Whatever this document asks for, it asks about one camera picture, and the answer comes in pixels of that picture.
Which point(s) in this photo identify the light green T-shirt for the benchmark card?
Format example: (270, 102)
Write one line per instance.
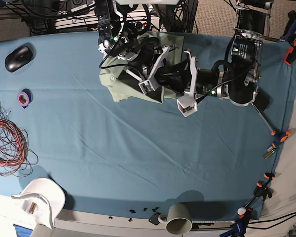
(122, 86)

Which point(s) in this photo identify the blue black clamp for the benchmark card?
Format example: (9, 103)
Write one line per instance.
(239, 227)
(289, 31)

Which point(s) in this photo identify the white pen orange tip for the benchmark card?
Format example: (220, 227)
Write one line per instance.
(268, 125)

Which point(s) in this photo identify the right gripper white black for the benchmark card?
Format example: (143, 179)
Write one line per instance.
(144, 57)

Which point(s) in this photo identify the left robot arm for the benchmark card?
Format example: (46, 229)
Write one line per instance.
(235, 77)

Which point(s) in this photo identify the blue black clamp bottom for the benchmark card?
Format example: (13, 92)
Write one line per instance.
(239, 227)

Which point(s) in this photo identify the white ball knob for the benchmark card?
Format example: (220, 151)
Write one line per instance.
(241, 211)

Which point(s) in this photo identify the black orange clamp upper right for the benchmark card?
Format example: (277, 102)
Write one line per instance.
(290, 56)

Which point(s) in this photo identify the black computer mouse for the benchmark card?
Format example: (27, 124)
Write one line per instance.
(18, 58)

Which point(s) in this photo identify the white baseball cap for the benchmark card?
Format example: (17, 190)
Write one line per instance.
(41, 199)

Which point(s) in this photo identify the purple tape roll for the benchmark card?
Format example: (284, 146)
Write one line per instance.
(24, 98)

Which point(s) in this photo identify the orange blue screwdriver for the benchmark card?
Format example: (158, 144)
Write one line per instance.
(279, 138)

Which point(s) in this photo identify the blue black clamp top right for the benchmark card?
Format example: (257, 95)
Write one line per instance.
(289, 31)

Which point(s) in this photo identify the blue table cloth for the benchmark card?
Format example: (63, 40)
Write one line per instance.
(127, 158)

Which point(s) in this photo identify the black orange clamp lower right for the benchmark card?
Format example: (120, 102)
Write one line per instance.
(262, 189)

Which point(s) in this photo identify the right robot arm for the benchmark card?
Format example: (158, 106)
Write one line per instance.
(115, 31)

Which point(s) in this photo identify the black remote control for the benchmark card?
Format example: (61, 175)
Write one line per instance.
(262, 100)

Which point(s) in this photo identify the black orange clamp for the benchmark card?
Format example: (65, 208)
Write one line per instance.
(262, 189)
(290, 56)

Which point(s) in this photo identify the grey-green ceramic mug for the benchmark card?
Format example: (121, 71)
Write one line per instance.
(177, 221)

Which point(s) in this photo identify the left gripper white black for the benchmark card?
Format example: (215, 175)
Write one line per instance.
(194, 83)

